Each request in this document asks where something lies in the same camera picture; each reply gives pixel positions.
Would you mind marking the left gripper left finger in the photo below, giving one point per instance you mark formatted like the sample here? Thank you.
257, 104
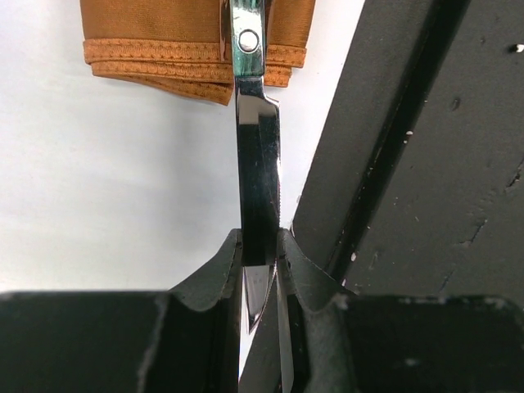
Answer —
185, 339

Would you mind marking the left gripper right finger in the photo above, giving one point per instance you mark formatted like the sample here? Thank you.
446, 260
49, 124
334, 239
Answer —
332, 340

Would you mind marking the orange cloth napkin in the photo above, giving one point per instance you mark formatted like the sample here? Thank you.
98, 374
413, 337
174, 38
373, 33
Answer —
181, 46

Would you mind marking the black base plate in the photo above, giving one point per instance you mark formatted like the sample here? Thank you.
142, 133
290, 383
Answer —
416, 186

